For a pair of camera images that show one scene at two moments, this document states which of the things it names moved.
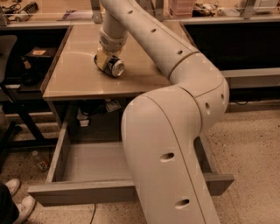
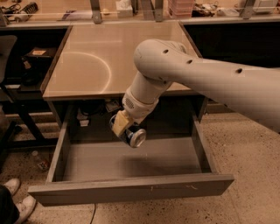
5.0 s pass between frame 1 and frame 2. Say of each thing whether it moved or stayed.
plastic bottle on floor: stayed
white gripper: moved
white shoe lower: stayed
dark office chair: stayed
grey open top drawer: stayed
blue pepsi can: moved
